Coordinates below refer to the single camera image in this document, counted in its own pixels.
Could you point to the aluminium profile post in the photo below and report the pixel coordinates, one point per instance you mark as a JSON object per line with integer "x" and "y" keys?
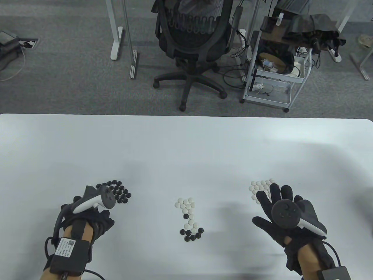
{"x": 133, "y": 64}

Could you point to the grey white left hand controller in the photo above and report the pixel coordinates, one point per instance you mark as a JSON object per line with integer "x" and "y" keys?
{"x": 109, "y": 198}

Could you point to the white power strip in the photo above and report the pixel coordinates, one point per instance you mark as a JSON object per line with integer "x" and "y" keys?
{"x": 335, "y": 55}

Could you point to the sorted white go stones group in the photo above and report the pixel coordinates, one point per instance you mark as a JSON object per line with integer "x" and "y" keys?
{"x": 258, "y": 185}

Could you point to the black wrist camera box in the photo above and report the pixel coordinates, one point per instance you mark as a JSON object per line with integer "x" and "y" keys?
{"x": 70, "y": 256}
{"x": 335, "y": 273}

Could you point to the black mesh office chair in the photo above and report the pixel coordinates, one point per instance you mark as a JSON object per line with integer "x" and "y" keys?
{"x": 189, "y": 62}

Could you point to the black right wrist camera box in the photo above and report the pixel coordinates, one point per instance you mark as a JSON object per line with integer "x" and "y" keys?
{"x": 335, "y": 273}

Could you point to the person's left hand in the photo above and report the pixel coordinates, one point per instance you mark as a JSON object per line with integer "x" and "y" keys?
{"x": 100, "y": 221}

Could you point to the tan shoe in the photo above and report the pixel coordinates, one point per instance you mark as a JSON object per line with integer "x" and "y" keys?
{"x": 366, "y": 40}

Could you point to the small white bottle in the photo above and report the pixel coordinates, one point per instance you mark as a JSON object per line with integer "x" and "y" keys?
{"x": 280, "y": 19}

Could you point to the mixed black white go stones pile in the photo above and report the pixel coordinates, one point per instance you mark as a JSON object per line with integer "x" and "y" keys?
{"x": 189, "y": 224}

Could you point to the grey metal floor foot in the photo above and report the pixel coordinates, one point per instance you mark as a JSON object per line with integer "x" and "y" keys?
{"x": 361, "y": 68}

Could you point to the floor socket box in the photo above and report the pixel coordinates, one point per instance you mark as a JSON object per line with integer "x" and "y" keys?
{"x": 29, "y": 43}

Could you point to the person's right hand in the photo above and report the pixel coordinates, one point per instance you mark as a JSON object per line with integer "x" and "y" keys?
{"x": 276, "y": 236}

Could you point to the grey white right hand controller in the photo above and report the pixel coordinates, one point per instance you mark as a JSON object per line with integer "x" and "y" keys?
{"x": 284, "y": 214}

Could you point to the white desk leg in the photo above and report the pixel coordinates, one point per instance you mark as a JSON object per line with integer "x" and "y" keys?
{"x": 116, "y": 43}
{"x": 346, "y": 20}

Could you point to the grey white hand controller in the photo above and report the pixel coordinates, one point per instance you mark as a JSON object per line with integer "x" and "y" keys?
{"x": 284, "y": 214}
{"x": 109, "y": 198}

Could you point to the white utility cart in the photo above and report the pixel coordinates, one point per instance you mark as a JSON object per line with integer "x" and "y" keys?
{"x": 268, "y": 100}

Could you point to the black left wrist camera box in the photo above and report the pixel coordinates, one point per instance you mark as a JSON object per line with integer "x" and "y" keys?
{"x": 70, "y": 256}

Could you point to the black cloth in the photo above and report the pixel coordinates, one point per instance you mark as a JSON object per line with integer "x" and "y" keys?
{"x": 311, "y": 26}

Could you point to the sorted black go stones group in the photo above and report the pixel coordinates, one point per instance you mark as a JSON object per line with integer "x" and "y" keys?
{"x": 119, "y": 191}

